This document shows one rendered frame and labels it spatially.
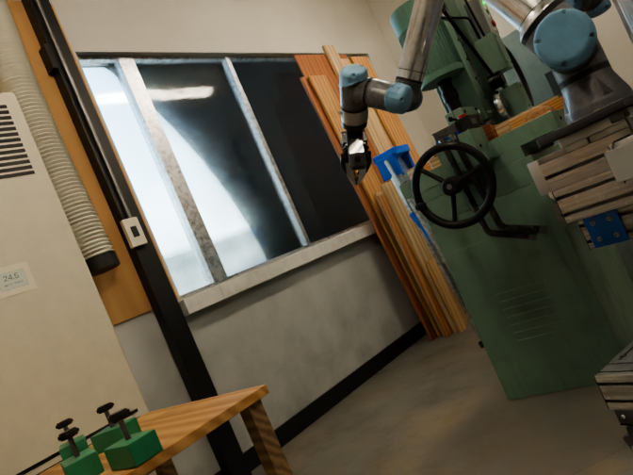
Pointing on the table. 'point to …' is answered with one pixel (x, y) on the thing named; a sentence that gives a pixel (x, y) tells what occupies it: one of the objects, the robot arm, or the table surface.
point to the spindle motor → (443, 68)
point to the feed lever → (478, 57)
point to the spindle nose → (449, 94)
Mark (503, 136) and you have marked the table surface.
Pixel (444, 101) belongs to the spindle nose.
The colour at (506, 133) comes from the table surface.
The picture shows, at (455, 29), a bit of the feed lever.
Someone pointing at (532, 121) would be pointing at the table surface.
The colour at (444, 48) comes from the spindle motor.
